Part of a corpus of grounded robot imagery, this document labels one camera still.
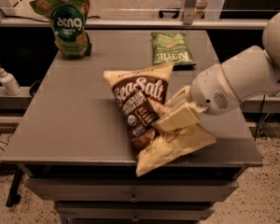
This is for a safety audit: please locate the grey drawer cabinet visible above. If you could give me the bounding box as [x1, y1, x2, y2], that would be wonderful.
[3, 31, 262, 224]

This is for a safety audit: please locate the white pump bottle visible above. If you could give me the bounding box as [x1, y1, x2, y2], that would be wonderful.
[0, 65, 21, 96]

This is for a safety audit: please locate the green rice chip bag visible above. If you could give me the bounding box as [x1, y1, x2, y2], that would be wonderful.
[30, 0, 91, 59]

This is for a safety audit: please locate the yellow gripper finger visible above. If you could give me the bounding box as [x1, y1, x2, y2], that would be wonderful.
[166, 85, 191, 106]
[153, 102, 205, 133]

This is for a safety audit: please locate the upper grey drawer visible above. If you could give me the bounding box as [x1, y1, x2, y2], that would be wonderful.
[26, 178, 238, 203]

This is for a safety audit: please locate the brown sea salt chip bag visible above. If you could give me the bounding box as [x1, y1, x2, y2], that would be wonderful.
[104, 63, 216, 176]

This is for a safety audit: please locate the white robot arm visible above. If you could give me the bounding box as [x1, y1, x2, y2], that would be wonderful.
[153, 12, 280, 133]

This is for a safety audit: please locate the metal frame post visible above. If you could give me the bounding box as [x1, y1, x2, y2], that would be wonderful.
[183, 0, 197, 25]

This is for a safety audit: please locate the green kettle chip bag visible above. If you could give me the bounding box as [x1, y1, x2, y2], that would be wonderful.
[151, 32, 196, 65]

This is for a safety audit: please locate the grey drawer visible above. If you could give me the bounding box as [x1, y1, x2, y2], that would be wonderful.
[26, 178, 238, 203]
[54, 203, 214, 221]

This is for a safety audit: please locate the lower grey drawer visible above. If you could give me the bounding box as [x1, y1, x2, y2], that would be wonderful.
[54, 203, 214, 221]

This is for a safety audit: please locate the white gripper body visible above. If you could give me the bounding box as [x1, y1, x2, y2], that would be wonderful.
[191, 64, 240, 115]

